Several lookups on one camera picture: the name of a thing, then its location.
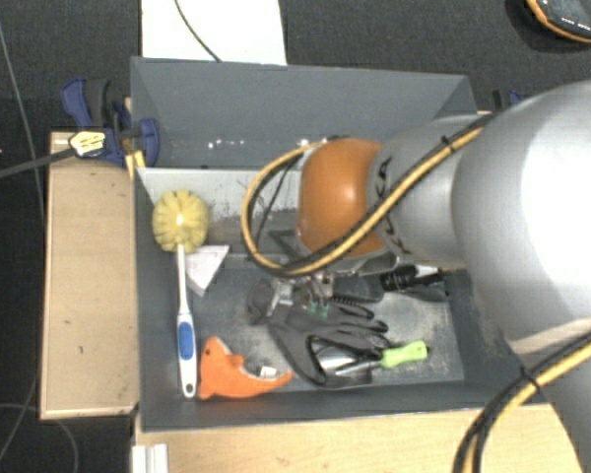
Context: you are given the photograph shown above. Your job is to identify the black glove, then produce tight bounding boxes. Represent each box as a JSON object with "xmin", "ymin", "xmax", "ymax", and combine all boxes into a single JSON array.
[{"xmin": 245, "ymin": 277, "xmax": 391, "ymax": 390}]

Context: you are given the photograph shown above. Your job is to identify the white triangular piece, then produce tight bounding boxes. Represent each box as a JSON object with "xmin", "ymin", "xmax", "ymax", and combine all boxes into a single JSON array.
[{"xmin": 183, "ymin": 243, "xmax": 231, "ymax": 298}]

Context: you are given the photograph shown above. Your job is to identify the pale wood board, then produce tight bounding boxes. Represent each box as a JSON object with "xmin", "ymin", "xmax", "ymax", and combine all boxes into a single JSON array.
[{"xmin": 38, "ymin": 130, "xmax": 140, "ymax": 421}]

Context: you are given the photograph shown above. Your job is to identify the orange toy fish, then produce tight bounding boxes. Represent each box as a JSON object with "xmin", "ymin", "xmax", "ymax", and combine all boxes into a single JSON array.
[{"xmin": 196, "ymin": 335, "xmax": 296, "ymax": 402}]

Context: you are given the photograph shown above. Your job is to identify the yellow sponge dish brush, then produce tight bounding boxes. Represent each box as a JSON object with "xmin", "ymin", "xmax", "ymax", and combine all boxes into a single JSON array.
[{"xmin": 151, "ymin": 188, "xmax": 212, "ymax": 400}]

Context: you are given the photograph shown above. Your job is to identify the black cylinder on white bracket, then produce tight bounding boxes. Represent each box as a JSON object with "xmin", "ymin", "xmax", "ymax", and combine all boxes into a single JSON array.
[{"xmin": 377, "ymin": 262, "xmax": 447, "ymax": 294}]

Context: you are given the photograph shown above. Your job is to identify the grey metal bin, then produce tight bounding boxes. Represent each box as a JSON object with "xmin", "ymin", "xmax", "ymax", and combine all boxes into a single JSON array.
[{"xmin": 129, "ymin": 55, "xmax": 528, "ymax": 433}]

